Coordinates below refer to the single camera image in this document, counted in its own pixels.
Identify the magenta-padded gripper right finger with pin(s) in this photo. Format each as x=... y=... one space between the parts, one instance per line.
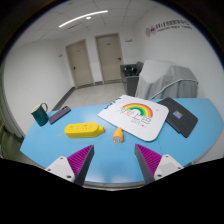
x=148 y=161

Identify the long ceiling light strip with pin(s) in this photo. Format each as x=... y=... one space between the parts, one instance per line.
x=83 y=17

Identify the beige door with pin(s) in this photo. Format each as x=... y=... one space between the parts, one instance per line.
x=80 y=63
x=109 y=58

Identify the white bent tube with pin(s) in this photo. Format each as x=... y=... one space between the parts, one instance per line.
x=180 y=80

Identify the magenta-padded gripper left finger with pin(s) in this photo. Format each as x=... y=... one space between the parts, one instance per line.
x=81 y=160

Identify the white rainbow-printed mouse pad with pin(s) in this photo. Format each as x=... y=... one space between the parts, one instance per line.
x=136 y=116

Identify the purple smartphone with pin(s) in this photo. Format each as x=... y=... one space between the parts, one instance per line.
x=60 y=115

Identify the grey sofa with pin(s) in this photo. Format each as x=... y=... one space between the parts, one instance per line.
x=131 y=81

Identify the round ceiling light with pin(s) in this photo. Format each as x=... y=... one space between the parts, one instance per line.
x=88 y=17

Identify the wall logo sign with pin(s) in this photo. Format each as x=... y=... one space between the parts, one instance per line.
x=150 y=30

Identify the yellow power strip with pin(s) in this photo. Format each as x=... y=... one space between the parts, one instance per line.
x=83 y=130

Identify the grey cloth-covered furniture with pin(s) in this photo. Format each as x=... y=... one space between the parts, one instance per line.
x=166 y=75

